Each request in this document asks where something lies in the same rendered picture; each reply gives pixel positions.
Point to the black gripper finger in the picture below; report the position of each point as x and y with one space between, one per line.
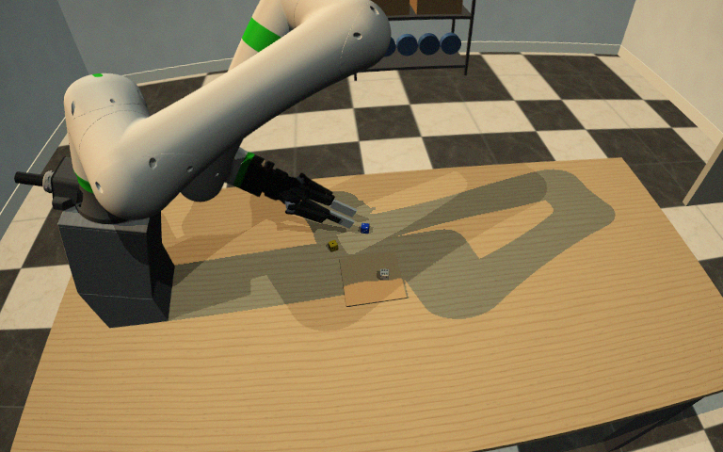
312 192
313 211

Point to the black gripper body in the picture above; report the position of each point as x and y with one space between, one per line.
276 191

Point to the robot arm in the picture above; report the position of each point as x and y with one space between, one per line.
135 164

